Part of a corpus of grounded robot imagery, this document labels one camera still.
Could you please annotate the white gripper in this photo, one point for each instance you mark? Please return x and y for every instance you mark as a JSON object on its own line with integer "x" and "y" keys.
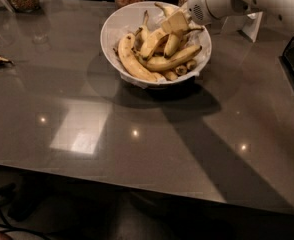
{"x": 203, "y": 6}

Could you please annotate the curved yellow banana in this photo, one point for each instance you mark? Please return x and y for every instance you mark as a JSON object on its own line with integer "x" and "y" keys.
{"x": 174, "y": 39}
{"x": 160, "y": 63}

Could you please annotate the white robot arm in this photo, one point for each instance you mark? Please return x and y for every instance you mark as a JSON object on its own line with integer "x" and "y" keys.
{"x": 282, "y": 9}

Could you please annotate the middle spotted yellow banana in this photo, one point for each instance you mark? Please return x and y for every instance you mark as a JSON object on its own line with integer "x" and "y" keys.
{"x": 158, "y": 38}

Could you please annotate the small back yellow banana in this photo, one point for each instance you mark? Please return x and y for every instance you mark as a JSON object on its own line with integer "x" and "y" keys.
{"x": 142, "y": 32}

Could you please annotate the short banana stub right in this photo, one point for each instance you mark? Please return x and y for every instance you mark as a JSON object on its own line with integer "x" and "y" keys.
{"x": 191, "y": 64}

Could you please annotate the short banana stub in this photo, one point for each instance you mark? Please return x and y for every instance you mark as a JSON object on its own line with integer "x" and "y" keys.
{"x": 170, "y": 75}
{"x": 181, "y": 70}
{"x": 191, "y": 64}

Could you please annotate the white bowl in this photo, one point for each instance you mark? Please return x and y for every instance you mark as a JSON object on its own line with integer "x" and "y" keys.
{"x": 113, "y": 30}

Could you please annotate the short banana stub middle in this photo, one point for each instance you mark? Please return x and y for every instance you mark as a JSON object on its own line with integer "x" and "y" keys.
{"x": 181, "y": 70}

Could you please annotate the short banana stub left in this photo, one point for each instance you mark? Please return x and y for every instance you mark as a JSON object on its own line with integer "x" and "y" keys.
{"x": 170, "y": 75}

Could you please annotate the long left yellow banana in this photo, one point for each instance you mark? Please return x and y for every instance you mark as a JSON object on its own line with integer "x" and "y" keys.
{"x": 129, "y": 61}

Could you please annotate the white angled stand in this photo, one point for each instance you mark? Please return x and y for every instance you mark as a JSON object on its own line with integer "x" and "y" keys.
{"x": 246, "y": 25}

